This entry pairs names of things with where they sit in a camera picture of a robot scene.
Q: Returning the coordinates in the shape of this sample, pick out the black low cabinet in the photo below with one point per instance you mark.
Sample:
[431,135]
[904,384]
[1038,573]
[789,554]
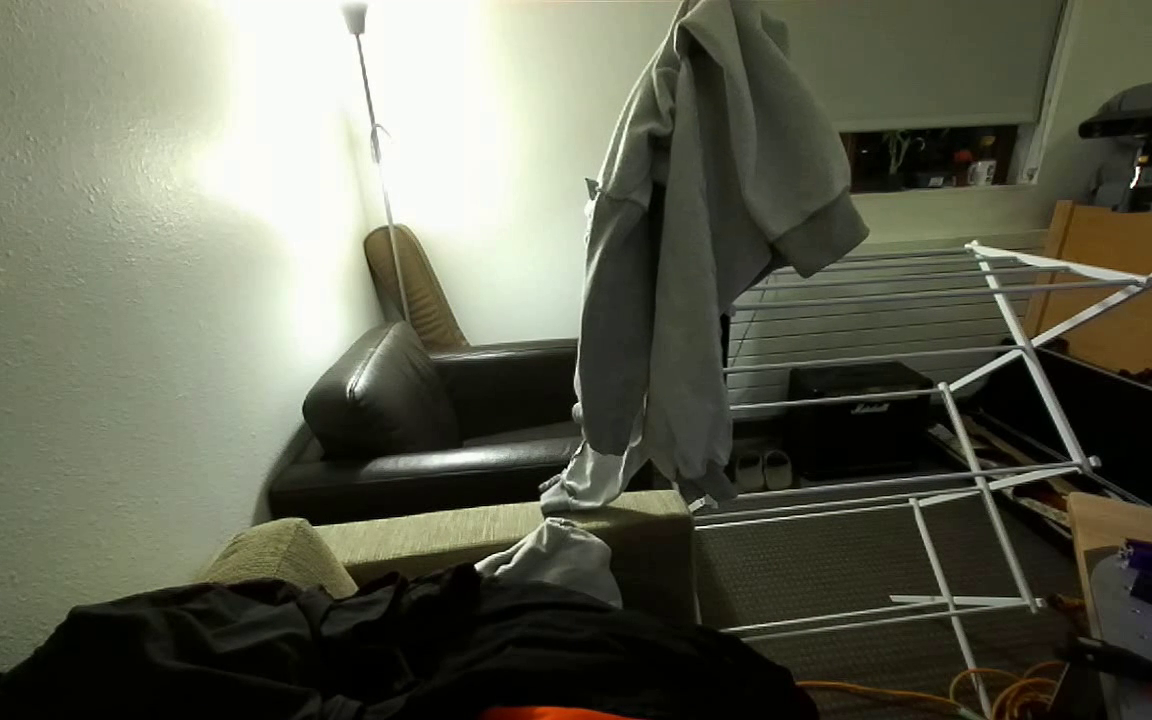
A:
[1138,443]

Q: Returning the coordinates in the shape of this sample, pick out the orange garment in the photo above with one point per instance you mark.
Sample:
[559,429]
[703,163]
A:
[550,715]

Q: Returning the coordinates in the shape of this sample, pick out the black clothes pile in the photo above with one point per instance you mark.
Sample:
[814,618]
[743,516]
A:
[337,655]

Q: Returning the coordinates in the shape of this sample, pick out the black padded bench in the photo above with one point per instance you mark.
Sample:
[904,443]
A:
[1148,106]

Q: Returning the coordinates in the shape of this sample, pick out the black amplifier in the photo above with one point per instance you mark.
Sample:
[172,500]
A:
[869,427]

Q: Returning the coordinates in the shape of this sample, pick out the white clothes drying rack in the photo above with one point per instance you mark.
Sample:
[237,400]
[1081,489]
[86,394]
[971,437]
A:
[1027,350]

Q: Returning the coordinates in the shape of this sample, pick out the black leather armchair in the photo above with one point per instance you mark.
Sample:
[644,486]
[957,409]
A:
[378,394]

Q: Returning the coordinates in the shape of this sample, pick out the grey hooded sweatshirt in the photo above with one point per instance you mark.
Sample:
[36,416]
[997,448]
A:
[709,203]

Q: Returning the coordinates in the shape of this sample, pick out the small light grey garment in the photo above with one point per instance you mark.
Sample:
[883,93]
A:
[559,561]

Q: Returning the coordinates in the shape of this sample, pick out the wooden board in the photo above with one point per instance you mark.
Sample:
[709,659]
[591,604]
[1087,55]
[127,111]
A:
[1138,292]

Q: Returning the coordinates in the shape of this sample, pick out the white slipper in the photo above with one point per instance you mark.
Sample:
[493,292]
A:
[778,467]
[751,471]

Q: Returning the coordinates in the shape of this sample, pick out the cardboard box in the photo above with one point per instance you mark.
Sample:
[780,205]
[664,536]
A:
[1100,527]

